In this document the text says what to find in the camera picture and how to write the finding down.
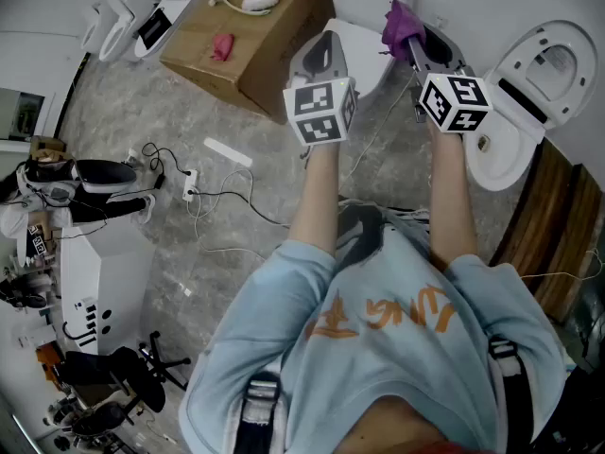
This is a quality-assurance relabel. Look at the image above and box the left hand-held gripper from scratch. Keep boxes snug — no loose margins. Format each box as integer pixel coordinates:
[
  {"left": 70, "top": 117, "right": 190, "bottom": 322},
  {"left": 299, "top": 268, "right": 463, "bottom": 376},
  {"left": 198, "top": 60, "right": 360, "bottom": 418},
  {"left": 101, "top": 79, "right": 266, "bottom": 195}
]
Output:
[{"left": 282, "top": 29, "right": 359, "bottom": 147}]

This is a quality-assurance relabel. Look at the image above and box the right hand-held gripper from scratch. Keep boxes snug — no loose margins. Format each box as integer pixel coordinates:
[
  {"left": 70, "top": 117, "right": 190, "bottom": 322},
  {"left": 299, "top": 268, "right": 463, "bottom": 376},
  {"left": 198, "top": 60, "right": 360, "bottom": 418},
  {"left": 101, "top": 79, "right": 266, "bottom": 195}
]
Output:
[{"left": 406, "top": 22, "right": 493, "bottom": 134}]

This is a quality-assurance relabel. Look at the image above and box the purple microfibre cloth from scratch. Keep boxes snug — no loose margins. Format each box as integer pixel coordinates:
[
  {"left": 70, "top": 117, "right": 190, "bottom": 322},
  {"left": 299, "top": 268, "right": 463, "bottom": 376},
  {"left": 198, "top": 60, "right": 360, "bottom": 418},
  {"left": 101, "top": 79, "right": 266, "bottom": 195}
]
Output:
[{"left": 381, "top": 0, "right": 426, "bottom": 64}]

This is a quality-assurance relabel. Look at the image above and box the white toilet with lid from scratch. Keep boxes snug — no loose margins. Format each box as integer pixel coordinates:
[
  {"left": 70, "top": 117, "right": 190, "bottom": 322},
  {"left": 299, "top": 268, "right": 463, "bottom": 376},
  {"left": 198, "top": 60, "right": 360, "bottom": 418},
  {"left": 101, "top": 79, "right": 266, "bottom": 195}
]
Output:
[
  {"left": 323, "top": 0, "right": 418, "bottom": 101},
  {"left": 462, "top": 19, "right": 599, "bottom": 193}
]

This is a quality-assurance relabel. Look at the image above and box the person's left forearm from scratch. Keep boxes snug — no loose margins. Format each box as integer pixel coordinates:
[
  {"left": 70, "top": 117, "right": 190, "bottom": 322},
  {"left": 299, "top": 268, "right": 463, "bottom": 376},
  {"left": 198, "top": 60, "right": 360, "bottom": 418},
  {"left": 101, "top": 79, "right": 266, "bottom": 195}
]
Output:
[{"left": 287, "top": 142, "right": 341, "bottom": 257}]

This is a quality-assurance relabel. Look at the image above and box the person's right forearm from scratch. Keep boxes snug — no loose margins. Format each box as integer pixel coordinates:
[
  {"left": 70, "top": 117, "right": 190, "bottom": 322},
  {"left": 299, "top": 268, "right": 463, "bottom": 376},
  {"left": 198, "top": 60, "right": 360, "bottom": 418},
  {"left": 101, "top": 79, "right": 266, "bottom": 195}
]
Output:
[{"left": 427, "top": 123, "right": 478, "bottom": 273}]

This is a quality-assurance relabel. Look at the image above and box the white toilet with open lid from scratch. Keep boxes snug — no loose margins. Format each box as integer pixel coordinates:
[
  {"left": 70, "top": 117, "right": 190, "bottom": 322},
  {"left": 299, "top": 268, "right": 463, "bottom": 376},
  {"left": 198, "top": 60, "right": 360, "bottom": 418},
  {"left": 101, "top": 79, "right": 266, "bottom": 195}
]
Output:
[{"left": 462, "top": 19, "right": 599, "bottom": 193}]

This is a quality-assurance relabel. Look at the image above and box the white smart toilet black panel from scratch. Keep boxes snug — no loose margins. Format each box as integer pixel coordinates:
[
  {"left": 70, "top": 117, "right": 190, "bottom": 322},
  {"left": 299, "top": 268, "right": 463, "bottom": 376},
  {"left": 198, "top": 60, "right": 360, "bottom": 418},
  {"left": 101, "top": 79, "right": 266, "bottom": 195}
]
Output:
[{"left": 133, "top": 0, "right": 209, "bottom": 61}]

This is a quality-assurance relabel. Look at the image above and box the white toilet with raised seat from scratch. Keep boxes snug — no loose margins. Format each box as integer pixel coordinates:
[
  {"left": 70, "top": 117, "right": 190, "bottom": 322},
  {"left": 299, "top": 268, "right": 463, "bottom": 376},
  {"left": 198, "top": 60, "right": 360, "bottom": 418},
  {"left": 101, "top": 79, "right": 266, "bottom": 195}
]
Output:
[{"left": 97, "top": 0, "right": 160, "bottom": 63}]

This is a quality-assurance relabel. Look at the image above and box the large brown cardboard box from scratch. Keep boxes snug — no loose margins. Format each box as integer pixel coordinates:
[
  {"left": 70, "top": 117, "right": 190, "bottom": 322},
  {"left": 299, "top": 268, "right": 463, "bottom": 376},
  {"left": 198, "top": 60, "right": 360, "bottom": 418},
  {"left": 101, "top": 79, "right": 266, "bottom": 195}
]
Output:
[{"left": 159, "top": 0, "right": 337, "bottom": 125}]

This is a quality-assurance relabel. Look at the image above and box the red cloth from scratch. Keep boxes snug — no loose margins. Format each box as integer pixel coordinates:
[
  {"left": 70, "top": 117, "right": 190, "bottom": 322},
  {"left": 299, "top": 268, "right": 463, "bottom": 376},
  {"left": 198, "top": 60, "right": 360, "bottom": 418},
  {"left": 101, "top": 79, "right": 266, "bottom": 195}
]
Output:
[{"left": 209, "top": 33, "right": 236, "bottom": 61}]

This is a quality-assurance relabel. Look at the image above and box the person's grey black-patterned garment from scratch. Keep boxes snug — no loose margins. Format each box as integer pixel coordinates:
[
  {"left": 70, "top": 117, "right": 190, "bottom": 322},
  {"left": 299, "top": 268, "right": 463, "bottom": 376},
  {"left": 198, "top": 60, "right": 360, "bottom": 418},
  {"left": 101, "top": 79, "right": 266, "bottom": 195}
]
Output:
[{"left": 382, "top": 205, "right": 432, "bottom": 234}]

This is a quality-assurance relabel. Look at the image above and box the white power strip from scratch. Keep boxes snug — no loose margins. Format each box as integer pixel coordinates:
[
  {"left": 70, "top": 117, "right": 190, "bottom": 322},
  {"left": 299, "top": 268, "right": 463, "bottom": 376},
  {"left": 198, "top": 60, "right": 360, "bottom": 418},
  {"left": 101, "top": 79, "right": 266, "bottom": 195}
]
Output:
[{"left": 181, "top": 167, "right": 200, "bottom": 203}]

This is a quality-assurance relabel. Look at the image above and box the brown wooden panel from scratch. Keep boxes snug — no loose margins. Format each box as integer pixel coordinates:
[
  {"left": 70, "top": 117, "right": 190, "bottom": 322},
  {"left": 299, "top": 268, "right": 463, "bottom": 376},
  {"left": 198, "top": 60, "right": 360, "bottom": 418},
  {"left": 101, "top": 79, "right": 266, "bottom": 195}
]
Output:
[{"left": 489, "top": 139, "right": 605, "bottom": 323}]

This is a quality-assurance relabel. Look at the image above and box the small cardboard box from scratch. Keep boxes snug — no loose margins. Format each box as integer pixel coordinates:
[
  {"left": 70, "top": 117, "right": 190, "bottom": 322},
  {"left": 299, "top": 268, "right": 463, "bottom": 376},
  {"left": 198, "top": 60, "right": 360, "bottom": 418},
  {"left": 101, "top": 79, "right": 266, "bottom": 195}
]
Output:
[{"left": 28, "top": 134, "right": 67, "bottom": 160}]

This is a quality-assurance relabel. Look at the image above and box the white cabinet with black fittings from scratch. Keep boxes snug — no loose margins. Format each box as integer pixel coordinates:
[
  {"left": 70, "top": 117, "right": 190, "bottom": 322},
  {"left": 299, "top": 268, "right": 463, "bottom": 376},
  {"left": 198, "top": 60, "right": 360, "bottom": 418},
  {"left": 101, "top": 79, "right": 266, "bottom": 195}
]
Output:
[{"left": 60, "top": 227, "right": 157, "bottom": 357}]

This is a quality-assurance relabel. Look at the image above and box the person's light blue shirt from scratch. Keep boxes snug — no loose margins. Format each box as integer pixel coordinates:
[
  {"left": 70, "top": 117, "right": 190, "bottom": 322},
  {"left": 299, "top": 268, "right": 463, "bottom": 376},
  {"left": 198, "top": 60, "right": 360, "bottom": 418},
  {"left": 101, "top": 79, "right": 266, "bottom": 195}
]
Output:
[{"left": 178, "top": 224, "right": 568, "bottom": 454}]

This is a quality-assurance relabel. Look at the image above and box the black office chair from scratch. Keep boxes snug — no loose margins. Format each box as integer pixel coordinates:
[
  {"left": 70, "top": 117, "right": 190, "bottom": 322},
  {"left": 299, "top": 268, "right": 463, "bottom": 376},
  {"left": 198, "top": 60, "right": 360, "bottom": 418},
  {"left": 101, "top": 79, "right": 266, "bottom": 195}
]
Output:
[{"left": 60, "top": 331, "right": 193, "bottom": 415}]

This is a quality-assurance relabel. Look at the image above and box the black power adapter cable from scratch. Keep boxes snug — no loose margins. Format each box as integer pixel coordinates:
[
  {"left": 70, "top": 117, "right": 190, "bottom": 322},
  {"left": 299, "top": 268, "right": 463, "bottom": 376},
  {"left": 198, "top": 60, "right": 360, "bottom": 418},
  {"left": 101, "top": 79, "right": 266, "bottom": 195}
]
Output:
[{"left": 140, "top": 142, "right": 193, "bottom": 192}]

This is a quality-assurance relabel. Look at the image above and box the person's right harness strap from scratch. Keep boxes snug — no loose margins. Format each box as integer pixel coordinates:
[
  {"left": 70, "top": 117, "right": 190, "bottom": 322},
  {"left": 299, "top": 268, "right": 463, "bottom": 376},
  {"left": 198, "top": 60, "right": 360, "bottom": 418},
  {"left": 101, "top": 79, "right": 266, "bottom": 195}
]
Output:
[{"left": 488, "top": 337, "right": 538, "bottom": 448}]

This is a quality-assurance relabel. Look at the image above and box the person's harness strap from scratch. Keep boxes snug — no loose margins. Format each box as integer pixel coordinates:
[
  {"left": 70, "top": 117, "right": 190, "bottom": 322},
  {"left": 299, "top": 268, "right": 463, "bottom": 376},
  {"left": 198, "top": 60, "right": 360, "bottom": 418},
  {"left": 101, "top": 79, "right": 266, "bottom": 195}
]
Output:
[
  {"left": 234, "top": 374, "right": 285, "bottom": 454},
  {"left": 488, "top": 337, "right": 538, "bottom": 448}
]

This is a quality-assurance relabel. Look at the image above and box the person's left harness strap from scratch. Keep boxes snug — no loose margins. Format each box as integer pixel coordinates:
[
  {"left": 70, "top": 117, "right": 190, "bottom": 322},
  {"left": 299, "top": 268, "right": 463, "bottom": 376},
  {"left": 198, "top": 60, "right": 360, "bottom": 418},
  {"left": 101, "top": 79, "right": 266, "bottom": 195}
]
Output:
[{"left": 234, "top": 374, "right": 285, "bottom": 454}]

